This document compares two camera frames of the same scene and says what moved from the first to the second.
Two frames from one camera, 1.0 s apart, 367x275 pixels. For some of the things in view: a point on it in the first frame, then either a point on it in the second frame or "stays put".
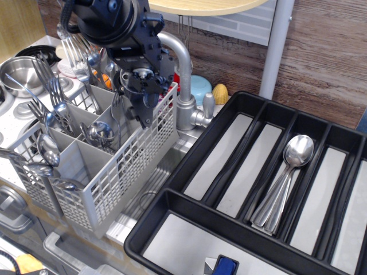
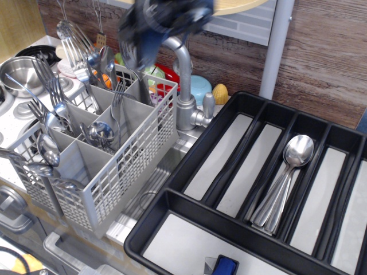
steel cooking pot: x=22 y=69 stays put
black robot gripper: x=145 y=68 -> x=144 y=24
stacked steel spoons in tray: x=297 y=152 stays put
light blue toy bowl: x=199 y=87 stays put
